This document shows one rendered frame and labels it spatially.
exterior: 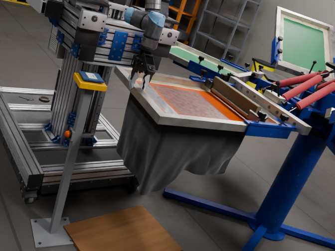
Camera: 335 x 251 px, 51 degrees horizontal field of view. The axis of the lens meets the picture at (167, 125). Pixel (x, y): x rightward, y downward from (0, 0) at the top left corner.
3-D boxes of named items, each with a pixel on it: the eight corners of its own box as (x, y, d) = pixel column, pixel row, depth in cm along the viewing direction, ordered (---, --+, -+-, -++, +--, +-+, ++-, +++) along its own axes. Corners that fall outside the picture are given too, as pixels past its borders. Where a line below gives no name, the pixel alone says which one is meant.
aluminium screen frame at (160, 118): (157, 124, 141) (160, 116, 140) (113, 71, 186) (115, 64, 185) (287, 136, 182) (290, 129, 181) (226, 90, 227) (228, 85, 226)
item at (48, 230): (35, 248, 186) (72, 84, 150) (30, 220, 203) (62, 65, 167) (76, 244, 197) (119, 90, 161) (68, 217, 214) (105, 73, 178)
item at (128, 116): (140, 197, 167) (168, 118, 151) (111, 147, 202) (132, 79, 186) (145, 197, 169) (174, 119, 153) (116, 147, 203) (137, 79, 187)
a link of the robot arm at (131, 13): (134, 23, 168) (152, 31, 163) (120, 22, 158) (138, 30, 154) (139, 7, 165) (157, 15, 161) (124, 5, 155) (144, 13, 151)
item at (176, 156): (144, 196, 168) (172, 119, 152) (141, 191, 171) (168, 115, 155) (218, 193, 192) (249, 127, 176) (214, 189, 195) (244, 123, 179)
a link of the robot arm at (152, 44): (161, 42, 155) (145, 38, 151) (158, 52, 157) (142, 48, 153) (155, 37, 161) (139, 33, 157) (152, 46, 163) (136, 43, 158)
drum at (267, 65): (265, 100, 658) (280, 68, 634) (252, 99, 633) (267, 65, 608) (250, 90, 687) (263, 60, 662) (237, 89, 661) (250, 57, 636)
